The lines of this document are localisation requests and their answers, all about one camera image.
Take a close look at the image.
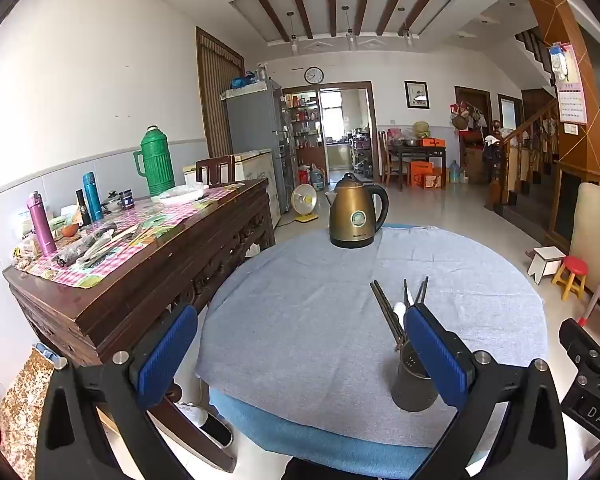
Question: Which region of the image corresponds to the pendant lamp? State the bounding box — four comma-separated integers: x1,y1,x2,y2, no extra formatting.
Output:
398,7,414,47
287,11,301,56
342,6,357,51

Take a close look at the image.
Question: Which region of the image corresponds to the golden patterned bag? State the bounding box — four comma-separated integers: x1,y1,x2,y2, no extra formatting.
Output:
0,350,56,478

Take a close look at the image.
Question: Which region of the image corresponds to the red and yellow stool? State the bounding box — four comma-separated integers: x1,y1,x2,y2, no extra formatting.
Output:
551,255,589,302

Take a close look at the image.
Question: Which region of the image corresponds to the white chest freezer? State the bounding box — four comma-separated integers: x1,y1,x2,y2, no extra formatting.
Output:
182,149,281,228

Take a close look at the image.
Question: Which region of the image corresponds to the black bottle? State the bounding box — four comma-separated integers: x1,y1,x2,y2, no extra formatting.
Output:
75,189,92,227

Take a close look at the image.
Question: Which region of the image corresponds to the white ceramic spoon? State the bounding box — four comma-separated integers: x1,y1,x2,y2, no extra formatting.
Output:
392,302,407,352

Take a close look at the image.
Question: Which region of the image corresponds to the dark wooden dining table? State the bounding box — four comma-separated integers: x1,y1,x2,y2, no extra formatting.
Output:
387,142,448,188

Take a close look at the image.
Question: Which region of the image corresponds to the striped brown curtain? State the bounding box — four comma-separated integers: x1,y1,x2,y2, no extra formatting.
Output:
196,26,246,158

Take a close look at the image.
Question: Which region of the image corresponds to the pink checkered cloth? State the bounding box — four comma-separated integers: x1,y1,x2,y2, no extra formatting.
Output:
16,182,246,290

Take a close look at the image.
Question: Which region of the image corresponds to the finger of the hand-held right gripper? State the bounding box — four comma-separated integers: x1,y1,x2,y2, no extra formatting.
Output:
559,317,600,386

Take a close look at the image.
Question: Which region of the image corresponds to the grey tablecloth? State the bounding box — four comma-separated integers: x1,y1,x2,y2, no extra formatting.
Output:
194,225,551,450

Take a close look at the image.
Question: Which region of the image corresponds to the white shoe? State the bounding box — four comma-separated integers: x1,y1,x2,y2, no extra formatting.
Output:
172,400,233,448

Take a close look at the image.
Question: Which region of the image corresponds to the round fan heater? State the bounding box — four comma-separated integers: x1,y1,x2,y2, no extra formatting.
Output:
291,183,319,223

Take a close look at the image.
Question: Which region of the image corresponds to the wooden dining chair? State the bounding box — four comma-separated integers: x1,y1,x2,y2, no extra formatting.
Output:
378,131,403,186

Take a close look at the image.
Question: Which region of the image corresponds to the teal bottle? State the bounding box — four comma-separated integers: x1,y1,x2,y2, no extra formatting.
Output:
82,172,104,222

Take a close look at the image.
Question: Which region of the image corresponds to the framed picture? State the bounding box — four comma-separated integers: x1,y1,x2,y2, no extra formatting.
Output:
404,80,430,110

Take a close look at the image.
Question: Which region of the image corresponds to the orange cardboard box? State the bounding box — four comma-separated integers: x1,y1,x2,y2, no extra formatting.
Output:
410,160,446,190

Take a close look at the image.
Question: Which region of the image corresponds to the dark wrapped bundle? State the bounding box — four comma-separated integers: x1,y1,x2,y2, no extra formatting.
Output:
55,227,118,267

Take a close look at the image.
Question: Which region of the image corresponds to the beige sofa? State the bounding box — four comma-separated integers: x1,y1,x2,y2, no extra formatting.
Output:
569,181,600,281

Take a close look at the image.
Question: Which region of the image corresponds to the golden electric kettle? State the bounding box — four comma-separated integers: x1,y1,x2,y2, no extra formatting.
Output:
325,172,390,249

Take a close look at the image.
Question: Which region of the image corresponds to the white step stool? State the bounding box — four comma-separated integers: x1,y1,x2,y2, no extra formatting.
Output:
526,246,567,286

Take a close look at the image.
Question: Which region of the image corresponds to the green thermos flask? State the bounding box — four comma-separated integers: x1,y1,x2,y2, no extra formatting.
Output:
133,126,177,198

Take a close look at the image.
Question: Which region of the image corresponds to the grey metal utensil holder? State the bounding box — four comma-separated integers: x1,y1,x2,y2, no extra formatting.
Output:
391,337,440,412

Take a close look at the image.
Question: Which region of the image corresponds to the kitchen shelf with bottles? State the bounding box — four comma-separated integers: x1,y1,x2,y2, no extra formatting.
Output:
282,92,326,161

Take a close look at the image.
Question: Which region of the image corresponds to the wooden pillar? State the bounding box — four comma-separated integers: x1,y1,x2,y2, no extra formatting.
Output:
517,0,600,181

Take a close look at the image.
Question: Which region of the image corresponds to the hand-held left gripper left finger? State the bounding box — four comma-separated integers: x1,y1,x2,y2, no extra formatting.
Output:
36,304,199,480

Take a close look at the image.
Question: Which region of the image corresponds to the wooden stair railing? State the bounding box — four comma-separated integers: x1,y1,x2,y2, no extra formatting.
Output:
485,100,561,211

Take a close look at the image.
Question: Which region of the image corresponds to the carved wooden sideboard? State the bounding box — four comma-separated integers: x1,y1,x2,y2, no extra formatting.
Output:
2,177,276,473

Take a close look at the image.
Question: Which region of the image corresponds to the grey refrigerator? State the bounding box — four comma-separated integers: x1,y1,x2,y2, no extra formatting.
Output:
221,78,293,215

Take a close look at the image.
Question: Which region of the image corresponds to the white plastic bag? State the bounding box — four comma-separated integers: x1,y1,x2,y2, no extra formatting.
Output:
157,183,206,206

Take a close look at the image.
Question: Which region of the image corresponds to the wall calendar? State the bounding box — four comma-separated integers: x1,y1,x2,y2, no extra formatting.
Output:
555,44,590,126

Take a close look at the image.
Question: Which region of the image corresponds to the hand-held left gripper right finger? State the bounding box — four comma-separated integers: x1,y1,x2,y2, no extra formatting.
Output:
404,304,568,480

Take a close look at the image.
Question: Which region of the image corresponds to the purple bottle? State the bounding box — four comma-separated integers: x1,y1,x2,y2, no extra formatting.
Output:
26,191,57,256

